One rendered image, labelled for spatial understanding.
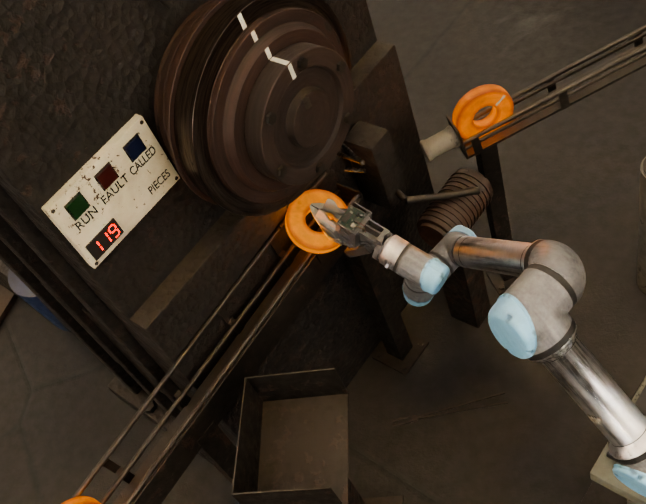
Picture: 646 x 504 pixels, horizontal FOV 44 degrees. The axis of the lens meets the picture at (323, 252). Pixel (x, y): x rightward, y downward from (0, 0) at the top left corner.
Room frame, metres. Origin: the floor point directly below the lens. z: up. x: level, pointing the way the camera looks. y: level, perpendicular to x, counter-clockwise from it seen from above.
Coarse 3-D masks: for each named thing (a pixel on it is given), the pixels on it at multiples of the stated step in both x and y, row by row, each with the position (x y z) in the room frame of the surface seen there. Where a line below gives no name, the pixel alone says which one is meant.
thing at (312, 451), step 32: (256, 384) 1.01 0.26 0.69; (288, 384) 0.98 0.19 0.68; (320, 384) 0.96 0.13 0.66; (256, 416) 0.96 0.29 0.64; (288, 416) 0.95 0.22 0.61; (320, 416) 0.92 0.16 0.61; (256, 448) 0.90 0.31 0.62; (288, 448) 0.88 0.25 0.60; (320, 448) 0.85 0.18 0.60; (256, 480) 0.84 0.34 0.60; (288, 480) 0.82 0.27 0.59; (320, 480) 0.78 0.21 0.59
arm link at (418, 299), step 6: (438, 258) 1.15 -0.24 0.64; (402, 288) 1.14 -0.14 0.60; (408, 288) 1.10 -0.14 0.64; (408, 294) 1.11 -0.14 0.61; (414, 294) 1.09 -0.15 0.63; (420, 294) 1.08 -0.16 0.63; (426, 294) 1.08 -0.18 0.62; (432, 294) 1.10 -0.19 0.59; (408, 300) 1.12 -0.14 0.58; (414, 300) 1.10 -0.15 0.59; (420, 300) 1.10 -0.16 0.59; (426, 300) 1.10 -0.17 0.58
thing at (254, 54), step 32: (256, 32) 1.30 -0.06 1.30; (288, 32) 1.31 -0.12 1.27; (320, 32) 1.36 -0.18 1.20; (224, 64) 1.26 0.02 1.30; (256, 64) 1.26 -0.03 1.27; (224, 96) 1.23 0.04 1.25; (224, 128) 1.21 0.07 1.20; (224, 160) 1.20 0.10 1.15; (256, 192) 1.21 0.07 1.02; (288, 192) 1.25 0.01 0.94
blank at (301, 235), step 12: (312, 192) 1.38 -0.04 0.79; (324, 192) 1.37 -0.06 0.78; (300, 204) 1.36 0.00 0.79; (288, 216) 1.33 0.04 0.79; (300, 216) 1.33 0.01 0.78; (288, 228) 1.31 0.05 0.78; (300, 228) 1.30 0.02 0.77; (300, 240) 1.28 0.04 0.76; (312, 240) 1.27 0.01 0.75; (324, 240) 1.26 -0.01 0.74; (312, 252) 1.26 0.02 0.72; (324, 252) 1.25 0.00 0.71
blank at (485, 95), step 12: (492, 84) 1.47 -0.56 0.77; (468, 96) 1.46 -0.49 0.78; (480, 96) 1.44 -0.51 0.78; (492, 96) 1.44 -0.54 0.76; (504, 96) 1.44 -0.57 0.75; (456, 108) 1.47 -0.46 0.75; (468, 108) 1.44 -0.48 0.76; (480, 108) 1.44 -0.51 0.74; (492, 108) 1.47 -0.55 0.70; (504, 108) 1.44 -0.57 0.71; (456, 120) 1.45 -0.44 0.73; (468, 120) 1.44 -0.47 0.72; (480, 120) 1.47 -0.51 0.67; (492, 120) 1.45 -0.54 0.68; (468, 132) 1.44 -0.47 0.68
